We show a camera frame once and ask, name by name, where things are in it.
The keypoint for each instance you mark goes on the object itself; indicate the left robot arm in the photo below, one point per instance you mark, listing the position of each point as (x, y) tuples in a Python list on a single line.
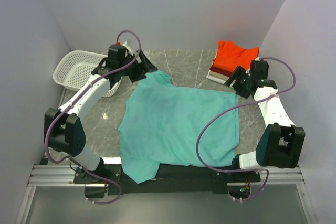
[(63, 126)]

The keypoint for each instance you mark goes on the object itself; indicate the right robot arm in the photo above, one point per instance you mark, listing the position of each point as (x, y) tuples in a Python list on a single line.
[(281, 143)]

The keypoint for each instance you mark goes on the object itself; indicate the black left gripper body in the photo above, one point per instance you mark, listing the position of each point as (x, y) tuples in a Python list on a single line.
[(134, 66)]

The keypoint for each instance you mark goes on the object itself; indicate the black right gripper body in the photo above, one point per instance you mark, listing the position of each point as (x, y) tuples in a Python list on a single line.
[(241, 88)]

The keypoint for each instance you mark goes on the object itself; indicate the white perforated plastic basket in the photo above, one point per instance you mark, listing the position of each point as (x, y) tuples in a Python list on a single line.
[(74, 69)]

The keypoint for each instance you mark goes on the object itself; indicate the folded orange t-shirt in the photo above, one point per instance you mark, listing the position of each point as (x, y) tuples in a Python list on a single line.
[(230, 56)]

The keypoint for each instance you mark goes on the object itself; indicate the aluminium extrusion rail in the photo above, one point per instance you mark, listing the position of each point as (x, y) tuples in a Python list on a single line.
[(63, 176)]

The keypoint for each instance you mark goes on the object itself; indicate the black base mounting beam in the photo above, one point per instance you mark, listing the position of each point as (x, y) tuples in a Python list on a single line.
[(169, 179)]

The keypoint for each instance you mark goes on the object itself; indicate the folded dark red t-shirt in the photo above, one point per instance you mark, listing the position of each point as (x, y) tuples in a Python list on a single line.
[(223, 70)]

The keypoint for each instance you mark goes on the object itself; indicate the folded beige t-shirt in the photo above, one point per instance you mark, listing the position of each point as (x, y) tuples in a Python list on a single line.
[(218, 75)]

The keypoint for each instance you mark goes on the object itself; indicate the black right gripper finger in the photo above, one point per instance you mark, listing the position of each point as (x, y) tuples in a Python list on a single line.
[(238, 72), (230, 82)]

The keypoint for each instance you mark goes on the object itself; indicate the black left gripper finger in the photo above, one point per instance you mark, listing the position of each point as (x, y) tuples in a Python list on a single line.
[(145, 64), (136, 75)]

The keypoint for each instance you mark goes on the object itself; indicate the teal t-shirt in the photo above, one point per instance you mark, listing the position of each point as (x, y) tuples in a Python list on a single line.
[(166, 124)]

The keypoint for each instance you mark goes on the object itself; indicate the folded white t-shirt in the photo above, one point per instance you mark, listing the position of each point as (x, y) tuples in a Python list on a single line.
[(215, 79)]

